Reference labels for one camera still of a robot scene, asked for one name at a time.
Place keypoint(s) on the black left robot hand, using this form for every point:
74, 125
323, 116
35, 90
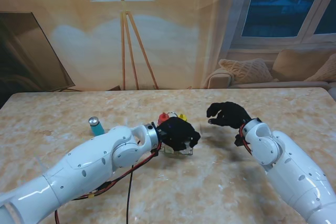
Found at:
178, 134

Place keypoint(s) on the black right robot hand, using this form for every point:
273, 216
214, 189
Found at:
231, 116

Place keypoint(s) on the yellow squeeze bottle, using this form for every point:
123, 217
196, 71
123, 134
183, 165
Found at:
182, 117

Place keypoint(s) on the clear square glass bottle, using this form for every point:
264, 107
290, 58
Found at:
168, 151

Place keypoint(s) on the red squeeze bottle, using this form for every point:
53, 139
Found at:
163, 118

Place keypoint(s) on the teal shaker with metal cap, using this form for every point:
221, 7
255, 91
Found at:
96, 128

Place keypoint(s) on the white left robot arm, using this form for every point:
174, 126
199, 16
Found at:
78, 166

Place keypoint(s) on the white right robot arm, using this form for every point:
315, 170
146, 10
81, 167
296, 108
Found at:
288, 166

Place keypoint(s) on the knitted beige cushion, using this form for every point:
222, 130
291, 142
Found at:
246, 70

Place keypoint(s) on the beige sofa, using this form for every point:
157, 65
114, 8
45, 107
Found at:
288, 82

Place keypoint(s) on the dark flat television screen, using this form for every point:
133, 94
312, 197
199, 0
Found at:
23, 58

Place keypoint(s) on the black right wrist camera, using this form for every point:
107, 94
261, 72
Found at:
239, 140

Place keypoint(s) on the window with white frame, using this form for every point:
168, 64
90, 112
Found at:
275, 6

